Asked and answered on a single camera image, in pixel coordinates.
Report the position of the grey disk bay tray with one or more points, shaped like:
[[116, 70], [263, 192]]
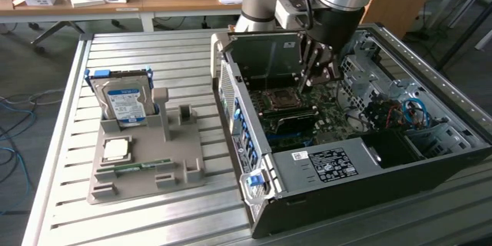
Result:
[[437, 139]]

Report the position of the silver CPU chip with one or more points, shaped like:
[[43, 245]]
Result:
[[116, 149]]

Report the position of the green RAM stick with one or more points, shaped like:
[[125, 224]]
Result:
[[135, 166]]

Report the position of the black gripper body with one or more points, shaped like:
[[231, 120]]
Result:
[[337, 25]]

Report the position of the graphics card with metal bracket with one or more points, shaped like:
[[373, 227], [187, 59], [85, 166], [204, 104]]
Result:
[[296, 125]]

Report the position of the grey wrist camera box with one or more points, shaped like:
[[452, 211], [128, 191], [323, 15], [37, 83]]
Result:
[[288, 12]]

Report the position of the grey power supply unit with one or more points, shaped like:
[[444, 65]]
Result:
[[300, 168]]

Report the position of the blue case latch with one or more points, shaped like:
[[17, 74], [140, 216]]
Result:
[[255, 181]]

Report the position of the blue expansion slot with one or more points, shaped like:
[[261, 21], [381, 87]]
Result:
[[284, 136]]

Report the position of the silver hard disk blue label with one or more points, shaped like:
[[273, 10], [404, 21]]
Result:
[[124, 102]]

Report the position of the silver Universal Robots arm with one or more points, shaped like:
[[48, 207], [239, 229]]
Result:
[[257, 1]]

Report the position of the green motherboard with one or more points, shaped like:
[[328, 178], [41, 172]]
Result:
[[333, 113]]

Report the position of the wooden desk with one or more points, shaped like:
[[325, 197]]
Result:
[[57, 9]]

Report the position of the silver disk bay cage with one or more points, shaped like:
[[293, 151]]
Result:
[[359, 87]]

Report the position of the blue disk caddy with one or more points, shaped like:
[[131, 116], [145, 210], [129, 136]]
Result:
[[100, 73]]

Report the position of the grey parts rack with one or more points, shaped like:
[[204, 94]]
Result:
[[145, 182]]

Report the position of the open black PC case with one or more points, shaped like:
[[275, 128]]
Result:
[[345, 200]]

